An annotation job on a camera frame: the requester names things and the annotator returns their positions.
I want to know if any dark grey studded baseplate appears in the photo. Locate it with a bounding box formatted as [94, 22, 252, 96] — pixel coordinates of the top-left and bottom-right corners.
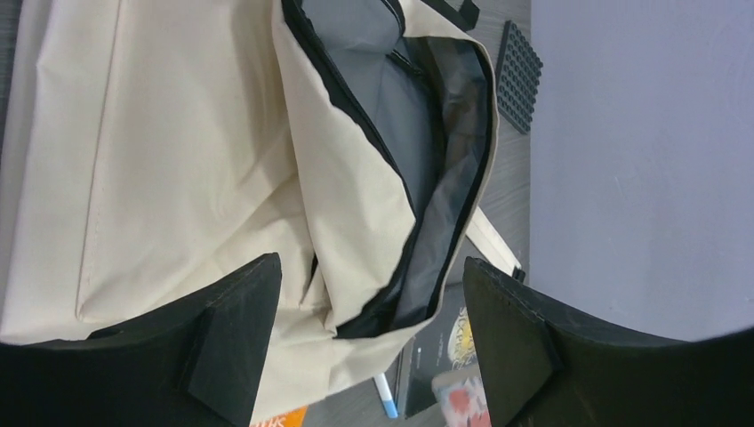
[495, 20, 543, 134]

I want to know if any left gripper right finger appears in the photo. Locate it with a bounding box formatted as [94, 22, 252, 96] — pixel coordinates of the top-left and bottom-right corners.
[463, 258, 753, 426]

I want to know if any orange paperback book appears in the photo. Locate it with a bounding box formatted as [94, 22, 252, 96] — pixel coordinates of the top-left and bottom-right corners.
[250, 406, 309, 427]

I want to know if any cream canvas backpack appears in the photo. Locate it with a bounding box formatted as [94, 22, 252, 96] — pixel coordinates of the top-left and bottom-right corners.
[1, 1, 521, 425]

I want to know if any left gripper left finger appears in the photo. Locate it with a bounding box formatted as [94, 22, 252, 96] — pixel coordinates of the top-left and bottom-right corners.
[1, 253, 282, 426]

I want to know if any Little Women floral book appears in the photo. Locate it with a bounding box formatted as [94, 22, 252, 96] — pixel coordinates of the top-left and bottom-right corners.
[431, 370, 492, 427]

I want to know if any black moon cover book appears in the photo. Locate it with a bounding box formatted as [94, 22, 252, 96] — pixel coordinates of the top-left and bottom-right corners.
[394, 284, 477, 419]

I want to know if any blue capped white marker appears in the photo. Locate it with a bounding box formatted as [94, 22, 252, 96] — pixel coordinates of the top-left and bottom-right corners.
[373, 373, 399, 419]

